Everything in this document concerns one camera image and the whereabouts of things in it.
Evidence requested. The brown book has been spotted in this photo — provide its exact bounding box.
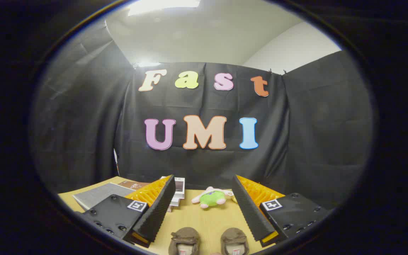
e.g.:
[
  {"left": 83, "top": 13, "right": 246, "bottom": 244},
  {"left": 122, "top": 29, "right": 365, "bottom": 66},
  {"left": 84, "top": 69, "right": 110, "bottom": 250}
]
[{"left": 117, "top": 180, "right": 150, "bottom": 191}]

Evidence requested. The green plush toy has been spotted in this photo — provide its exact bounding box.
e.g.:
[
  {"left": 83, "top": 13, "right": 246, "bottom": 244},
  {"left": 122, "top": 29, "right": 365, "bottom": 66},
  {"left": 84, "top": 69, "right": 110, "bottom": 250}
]
[{"left": 192, "top": 187, "right": 234, "bottom": 209}]

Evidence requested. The white book with dark cover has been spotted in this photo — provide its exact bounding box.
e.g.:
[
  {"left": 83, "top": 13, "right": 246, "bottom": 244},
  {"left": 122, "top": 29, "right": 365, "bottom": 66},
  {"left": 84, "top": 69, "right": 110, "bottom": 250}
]
[{"left": 160, "top": 176, "right": 186, "bottom": 199}]

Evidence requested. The grey storage box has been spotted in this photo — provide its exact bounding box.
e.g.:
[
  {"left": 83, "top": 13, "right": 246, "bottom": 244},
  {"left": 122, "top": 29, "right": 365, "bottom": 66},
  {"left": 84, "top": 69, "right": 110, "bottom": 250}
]
[{"left": 72, "top": 182, "right": 136, "bottom": 211}]

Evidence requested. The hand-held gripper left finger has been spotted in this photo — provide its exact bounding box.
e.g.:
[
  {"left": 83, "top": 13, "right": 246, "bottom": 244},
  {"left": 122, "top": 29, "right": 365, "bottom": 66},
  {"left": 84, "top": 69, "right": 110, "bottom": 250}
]
[{"left": 75, "top": 174, "right": 177, "bottom": 248}]

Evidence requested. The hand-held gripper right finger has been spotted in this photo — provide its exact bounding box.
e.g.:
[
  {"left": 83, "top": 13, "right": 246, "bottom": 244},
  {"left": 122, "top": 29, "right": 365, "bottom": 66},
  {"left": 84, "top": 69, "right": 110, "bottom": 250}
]
[{"left": 232, "top": 174, "right": 333, "bottom": 248}]

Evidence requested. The brown fuzzy shoe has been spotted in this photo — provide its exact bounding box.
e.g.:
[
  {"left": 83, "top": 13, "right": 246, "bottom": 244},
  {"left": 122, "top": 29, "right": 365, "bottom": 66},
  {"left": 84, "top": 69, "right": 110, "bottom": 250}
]
[
  {"left": 169, "top": 227, "right": 202, "bottom": 255},
  {"left": 220, "top": 227, "right": 250, "bottom": 255}
]

